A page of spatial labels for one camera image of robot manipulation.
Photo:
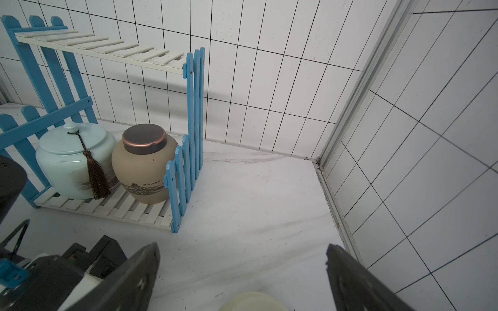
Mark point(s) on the light blue tea canister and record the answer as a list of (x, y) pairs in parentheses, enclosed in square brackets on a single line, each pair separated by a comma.
[(76, 158)]

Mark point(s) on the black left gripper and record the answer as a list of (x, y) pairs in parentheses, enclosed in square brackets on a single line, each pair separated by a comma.
[(102, 260)]

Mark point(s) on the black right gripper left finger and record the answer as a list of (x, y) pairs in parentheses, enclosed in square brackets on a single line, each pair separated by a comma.
[(129, 287)]

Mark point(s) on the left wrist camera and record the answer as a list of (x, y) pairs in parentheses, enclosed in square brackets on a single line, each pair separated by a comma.
[(47, 283)]

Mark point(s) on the brown tea canister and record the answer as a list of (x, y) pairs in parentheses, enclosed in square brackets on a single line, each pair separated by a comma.
[(139, 161)]

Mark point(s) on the cream tea canister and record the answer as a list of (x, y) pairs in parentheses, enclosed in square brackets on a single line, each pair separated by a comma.
[(253, 301)]

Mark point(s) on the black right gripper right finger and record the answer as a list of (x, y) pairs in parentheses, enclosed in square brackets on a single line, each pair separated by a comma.
[(355, 288)]

